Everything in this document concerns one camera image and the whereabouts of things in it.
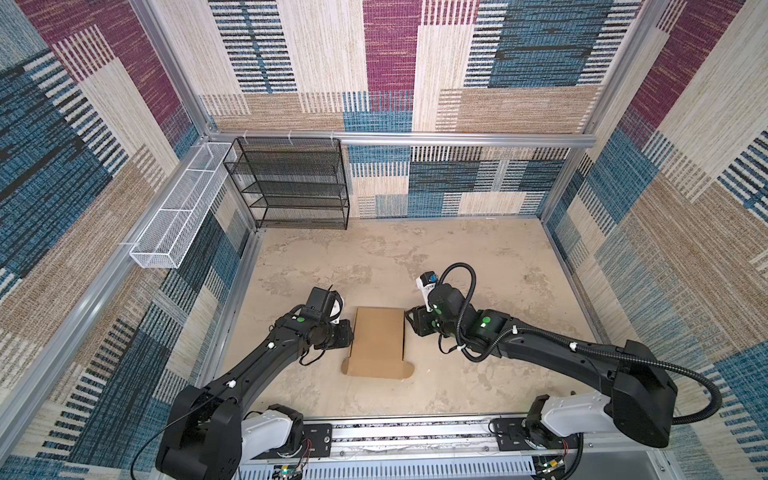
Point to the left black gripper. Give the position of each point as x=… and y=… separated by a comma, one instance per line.
x=344, y=337

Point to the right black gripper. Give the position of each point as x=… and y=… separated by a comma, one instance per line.
x=419, y=321

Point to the brown cardboard box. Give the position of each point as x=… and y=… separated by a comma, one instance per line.
x=378, y=345

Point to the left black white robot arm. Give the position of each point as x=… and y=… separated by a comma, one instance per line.
x=209, y=433

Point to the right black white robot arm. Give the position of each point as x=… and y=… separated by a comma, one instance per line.
x=633, y=391

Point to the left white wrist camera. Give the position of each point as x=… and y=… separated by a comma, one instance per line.
x=336, y=306

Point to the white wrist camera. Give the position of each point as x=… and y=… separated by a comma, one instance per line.
x=426, y=282
x=336, y=306

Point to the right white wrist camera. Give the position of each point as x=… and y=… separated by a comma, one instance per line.
x=426, y=282

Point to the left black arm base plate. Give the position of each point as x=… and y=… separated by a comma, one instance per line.
x=309, y=440

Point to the aluminium front rail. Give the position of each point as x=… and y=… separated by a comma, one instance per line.
x=454, y=447

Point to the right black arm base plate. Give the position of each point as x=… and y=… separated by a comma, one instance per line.
x=511, y=434

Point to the black wire shelf rack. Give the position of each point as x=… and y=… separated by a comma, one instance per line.
x=291, y=182

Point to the white wire mesh basket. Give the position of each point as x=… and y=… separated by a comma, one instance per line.
x=166, y=240

